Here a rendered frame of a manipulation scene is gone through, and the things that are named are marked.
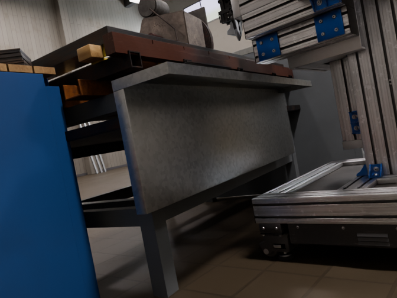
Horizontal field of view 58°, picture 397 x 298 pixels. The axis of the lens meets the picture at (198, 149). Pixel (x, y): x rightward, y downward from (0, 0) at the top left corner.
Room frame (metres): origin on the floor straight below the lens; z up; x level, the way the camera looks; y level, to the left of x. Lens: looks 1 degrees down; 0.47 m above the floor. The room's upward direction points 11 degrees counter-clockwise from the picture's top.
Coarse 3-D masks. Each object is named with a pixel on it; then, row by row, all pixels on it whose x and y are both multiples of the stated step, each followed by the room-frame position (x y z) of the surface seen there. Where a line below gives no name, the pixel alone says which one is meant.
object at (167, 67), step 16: (160, 64) 0.91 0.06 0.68; (176, 64) 0.93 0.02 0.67; (112, 80) 1.00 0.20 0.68; (128, 80) 0.97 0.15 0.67; (144, 80) 0.94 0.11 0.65; (160, 80) 1.12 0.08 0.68; (176, 80) 1.17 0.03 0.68; (192, 80) 1.23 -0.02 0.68; (208, 80) 1.30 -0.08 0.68; (224, 80) 1.37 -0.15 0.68; (240, 80) 1.45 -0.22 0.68; (256, 80) 1.35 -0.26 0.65; (272, 80) 1.49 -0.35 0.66; (288, 80) 1.66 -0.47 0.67; (304, 80) 1.88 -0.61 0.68
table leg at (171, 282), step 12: (144, 216) 1.15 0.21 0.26; (156, 216) 1.14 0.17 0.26; (144, 228) 1.15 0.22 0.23; (156, 228) 1.14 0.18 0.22; (144, 240) 1.16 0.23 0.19; (156, 240) 1.13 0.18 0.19; (168, 240) 1.18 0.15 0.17; (156, 252) 1.14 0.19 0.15; (168, 252) 1.17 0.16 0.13; (156, 264) 1.14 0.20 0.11; (168, 264) 1.16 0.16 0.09; (156, 276) 1.15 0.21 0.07; (168, 276) 1.15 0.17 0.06; (156, 288) 1.15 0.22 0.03; (168, 288) 1.14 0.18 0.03
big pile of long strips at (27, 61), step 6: (18, 48) 1.10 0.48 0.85; (0, 54) 1.09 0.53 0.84; (6, 54) 1.09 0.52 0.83; (12, 54) 1.09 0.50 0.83; (18, 54) 1.10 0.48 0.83; (24, 54) 1.15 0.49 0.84; (0, 60) 1.09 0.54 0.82; (6, 60) 1.09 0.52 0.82; (12, 60) 1.09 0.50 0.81; (18, 60) 1.10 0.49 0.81; (24, 60) 1.11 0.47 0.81; (30, 60) 1.23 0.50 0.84
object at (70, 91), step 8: (80, 80) 1.11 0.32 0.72; (88, 80) 1.14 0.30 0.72; (96, 80) 1.16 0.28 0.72; (104, 80) 1.19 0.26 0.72; (64, 88) 1.15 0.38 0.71; (72, 88) 1.17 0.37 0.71; (80, 88) 1.11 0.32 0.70; (88, 88) 1.13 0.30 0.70; (96, 88) 1.16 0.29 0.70; (104, 88) 1.19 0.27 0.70; (72, 96) 1.13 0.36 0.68; (80, 96) 1.13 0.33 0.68; (88, 96) 1.15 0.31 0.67; (96, 96) 1.18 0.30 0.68
